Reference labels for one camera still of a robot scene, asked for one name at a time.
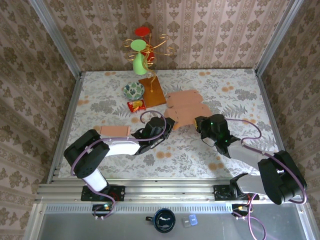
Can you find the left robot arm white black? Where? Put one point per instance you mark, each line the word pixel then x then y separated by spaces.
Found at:
pixel 85 155

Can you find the red snack packet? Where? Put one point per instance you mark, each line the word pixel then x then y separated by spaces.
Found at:
pixel 136 106

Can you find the floral tablecloth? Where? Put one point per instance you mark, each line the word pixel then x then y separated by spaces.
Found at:
pixel 175 162

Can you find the leaf pattern bowl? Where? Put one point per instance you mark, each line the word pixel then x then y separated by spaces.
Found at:
pixel 134 90

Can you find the green plastic goblet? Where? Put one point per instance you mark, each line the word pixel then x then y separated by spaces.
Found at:
pixel 138 65

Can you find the small controller board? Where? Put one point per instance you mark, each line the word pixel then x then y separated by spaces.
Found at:
pixel 241 208
pixel 102 208

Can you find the dark blue mug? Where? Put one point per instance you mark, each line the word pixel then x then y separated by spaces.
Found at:
pixel 163 221

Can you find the blue memory card case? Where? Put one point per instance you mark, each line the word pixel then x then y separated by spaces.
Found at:
pixel 193 219

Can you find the red plastic goblet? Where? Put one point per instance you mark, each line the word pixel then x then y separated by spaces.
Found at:
pixel 142 31

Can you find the grey memory card case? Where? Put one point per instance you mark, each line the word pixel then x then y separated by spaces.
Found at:
pixel 185 222

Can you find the steel shelf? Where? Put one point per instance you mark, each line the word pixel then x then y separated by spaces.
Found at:
pixel 100 227

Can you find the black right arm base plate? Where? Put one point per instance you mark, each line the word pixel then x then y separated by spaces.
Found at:
pixel 221 193

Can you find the aluminium frame rail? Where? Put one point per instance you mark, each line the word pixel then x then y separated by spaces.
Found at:
pixel 170 192

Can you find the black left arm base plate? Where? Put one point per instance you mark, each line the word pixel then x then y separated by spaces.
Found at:
pixel 117 193

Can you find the aluminium frame post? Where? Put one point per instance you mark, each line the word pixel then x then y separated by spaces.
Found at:
pixel 57 37
pixel 277 37

